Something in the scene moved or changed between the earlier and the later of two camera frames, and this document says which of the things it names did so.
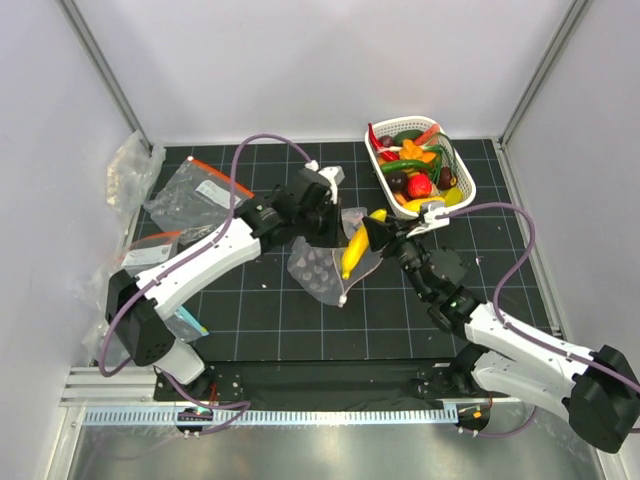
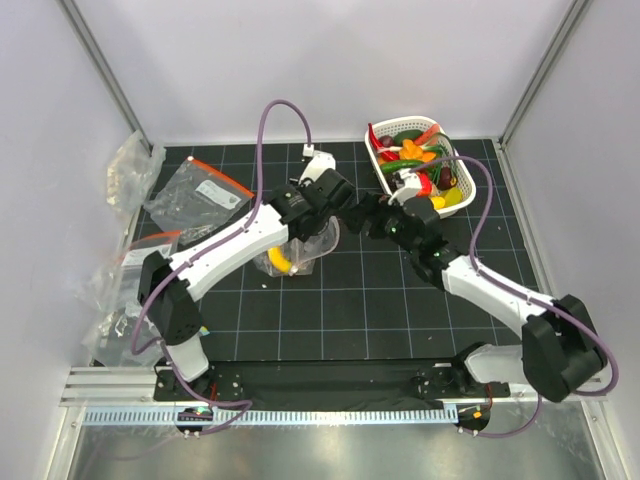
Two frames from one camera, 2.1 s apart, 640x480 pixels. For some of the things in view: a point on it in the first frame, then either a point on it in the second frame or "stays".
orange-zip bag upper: x=193 y=201 stays
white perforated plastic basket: x=415 y=163 stays
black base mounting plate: x=329 y=383 stays
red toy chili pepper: x=374 y=137 stays
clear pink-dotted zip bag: x=367 y=264 → x=301 y=253
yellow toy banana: x=359 y=243 → x=278 y=260
